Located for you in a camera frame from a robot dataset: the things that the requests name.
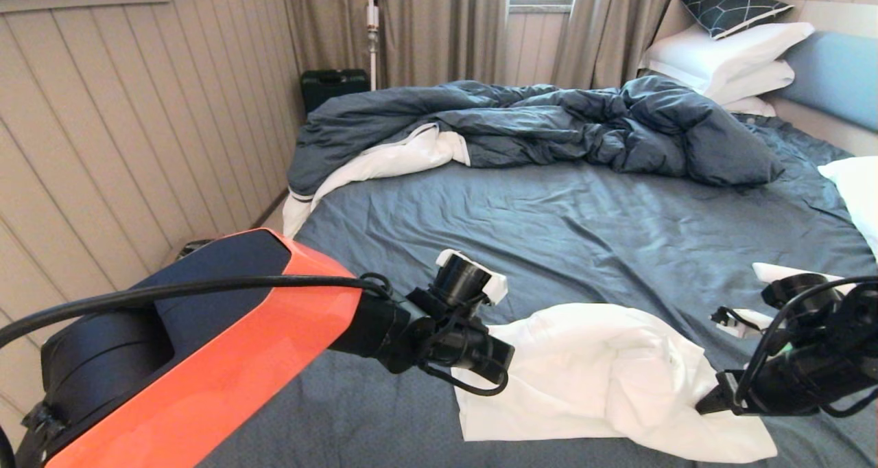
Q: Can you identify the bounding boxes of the large white pillow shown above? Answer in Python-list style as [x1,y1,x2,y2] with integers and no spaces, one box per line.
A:
[638,22,816,98]

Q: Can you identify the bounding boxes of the flat white pillow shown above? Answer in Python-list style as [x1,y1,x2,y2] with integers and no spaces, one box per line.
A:
[720,97,776,117]

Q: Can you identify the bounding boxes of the blue padded headboard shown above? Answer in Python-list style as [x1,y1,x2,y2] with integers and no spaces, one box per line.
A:
[779,31,878,134]

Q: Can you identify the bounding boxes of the white pillow without stack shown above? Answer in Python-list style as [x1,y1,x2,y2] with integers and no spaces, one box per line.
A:
[816,156,878,263]

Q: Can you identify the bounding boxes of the beige upholstered bed frame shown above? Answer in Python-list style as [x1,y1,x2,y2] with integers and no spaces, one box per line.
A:
[767,96,878,159]

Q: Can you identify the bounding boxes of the white t-shirt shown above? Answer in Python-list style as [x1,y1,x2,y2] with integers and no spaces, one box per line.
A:
[453,303,778,464]

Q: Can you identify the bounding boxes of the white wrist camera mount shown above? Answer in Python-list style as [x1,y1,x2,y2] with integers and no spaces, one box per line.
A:
[710,307,777,340]
[436,248,509,306]

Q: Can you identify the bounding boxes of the wide beige curtain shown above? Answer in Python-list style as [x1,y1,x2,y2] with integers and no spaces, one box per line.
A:
[278,0,510,90]

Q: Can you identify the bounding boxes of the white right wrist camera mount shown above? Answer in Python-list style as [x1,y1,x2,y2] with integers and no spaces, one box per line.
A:
[710,307,777,340]

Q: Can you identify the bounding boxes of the blue duvet with white lining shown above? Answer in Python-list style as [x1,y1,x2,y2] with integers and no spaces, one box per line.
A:
[283,77,785,249]

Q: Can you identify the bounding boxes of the medium white pillow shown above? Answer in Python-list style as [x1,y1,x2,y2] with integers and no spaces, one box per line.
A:
[707,60,795,105]

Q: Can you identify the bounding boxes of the dark geometric patterned cushion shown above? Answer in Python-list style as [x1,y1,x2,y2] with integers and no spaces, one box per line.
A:
[678,0,794,40]

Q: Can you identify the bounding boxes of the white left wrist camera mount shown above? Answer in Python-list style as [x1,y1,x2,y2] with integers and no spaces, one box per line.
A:
[436,248,509,306]

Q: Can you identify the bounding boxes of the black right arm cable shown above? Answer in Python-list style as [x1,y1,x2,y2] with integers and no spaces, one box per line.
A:
[713,274,878,419]

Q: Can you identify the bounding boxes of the black suitcase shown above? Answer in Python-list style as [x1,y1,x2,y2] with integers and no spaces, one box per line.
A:
[300,68,371,115]

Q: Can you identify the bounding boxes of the blue patterned bed sheet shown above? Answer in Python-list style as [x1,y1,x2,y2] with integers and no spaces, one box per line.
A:
[195,115,878,468]

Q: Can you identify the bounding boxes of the long white remote control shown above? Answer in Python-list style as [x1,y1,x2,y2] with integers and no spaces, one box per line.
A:
[752,262,846,288]

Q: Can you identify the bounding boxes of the white stick vacuum cleaner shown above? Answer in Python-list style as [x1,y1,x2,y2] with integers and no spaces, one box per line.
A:
[366,0,380,90]

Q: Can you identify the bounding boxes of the narrow beige curtain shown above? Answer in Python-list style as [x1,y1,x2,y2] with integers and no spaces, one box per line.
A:
[551,0,721,90]

